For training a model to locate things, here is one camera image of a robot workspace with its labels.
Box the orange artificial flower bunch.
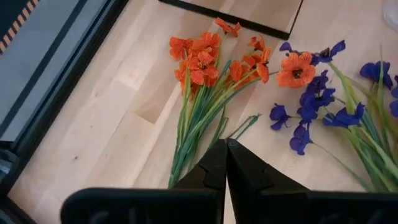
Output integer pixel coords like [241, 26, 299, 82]
[167, 17, 317, 190]

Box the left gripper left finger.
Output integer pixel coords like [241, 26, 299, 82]
[60, 138, 228, 224]

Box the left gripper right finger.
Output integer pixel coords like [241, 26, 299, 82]
[226, 138, 398, 224]

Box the black metal table frame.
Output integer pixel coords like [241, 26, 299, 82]
[0, 0, 130, 224]

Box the black hazard-striped floor mat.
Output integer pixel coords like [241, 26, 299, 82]
[0, 0, 41, 56]

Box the wooden shelf with black frame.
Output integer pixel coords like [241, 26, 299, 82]
[158, 0, 305, 41]

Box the purple artificial flower bunch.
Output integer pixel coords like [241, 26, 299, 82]
[269, 39, 398, 193]

